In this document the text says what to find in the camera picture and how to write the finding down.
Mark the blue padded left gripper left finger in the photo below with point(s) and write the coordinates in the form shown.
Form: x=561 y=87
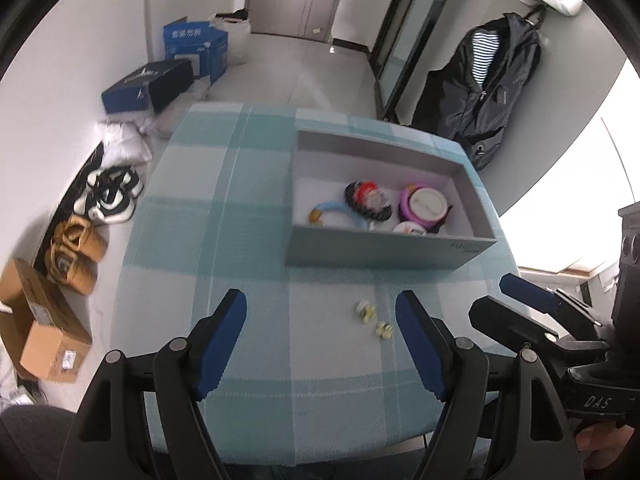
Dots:
x=214 y=340

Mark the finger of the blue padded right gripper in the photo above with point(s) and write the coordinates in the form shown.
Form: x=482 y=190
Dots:
x=528 y=293
x=510 y=328

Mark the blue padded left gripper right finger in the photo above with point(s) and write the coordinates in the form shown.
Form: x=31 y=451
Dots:
x=426 y=345

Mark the pink white hair accessory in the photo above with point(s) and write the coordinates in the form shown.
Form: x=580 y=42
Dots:
x=409 y=227

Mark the round red white badge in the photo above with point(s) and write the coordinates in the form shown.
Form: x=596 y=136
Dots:
x=367 y=198

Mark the person's right hand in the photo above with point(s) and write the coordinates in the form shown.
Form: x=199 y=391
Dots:
x=601 y=444

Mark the small yellow earring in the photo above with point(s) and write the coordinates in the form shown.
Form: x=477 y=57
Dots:
x=384 y=330
x=366 y=311

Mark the tan shoes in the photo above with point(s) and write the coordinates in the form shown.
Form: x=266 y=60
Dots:
x=76 y=247

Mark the black white sneakers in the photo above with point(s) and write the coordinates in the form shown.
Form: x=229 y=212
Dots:
x=110 y=195

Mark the grey cardboard box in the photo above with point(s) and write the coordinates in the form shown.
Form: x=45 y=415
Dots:
x=327 y=231

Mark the brown cardboard box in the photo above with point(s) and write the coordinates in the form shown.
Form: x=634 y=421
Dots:
x=41 y=333

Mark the white packed parcel bag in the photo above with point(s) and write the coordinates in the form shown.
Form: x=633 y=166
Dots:
x=123 y=144

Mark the black backpack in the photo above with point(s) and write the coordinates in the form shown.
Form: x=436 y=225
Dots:
x=470 y=100

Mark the dark blue shoe box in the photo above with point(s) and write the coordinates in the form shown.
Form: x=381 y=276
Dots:
x=150 y=88

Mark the blue cardboard box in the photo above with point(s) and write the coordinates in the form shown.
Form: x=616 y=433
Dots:
x=204 y=45

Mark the white plastic bag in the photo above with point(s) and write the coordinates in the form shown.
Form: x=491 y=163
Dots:
x=237 y=26

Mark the black framed mirror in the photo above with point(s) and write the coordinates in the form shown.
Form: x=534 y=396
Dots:
x=405 y=30

